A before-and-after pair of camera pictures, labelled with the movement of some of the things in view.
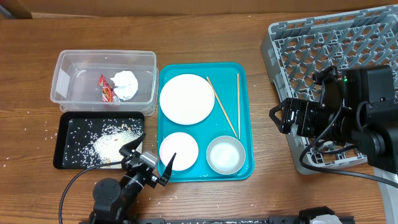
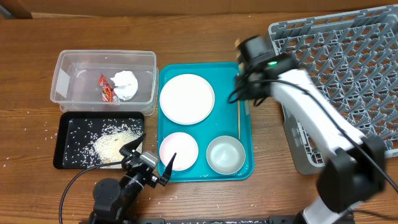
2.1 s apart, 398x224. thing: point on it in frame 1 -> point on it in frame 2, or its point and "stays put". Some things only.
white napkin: (126, 84) stays put
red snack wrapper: (109, 94) stays put
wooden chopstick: (222, 107) -> (246, 104)
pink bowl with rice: (185, 147) stays put
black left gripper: (153, 178) stays put
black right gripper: (288, 105) -> (242, 94)
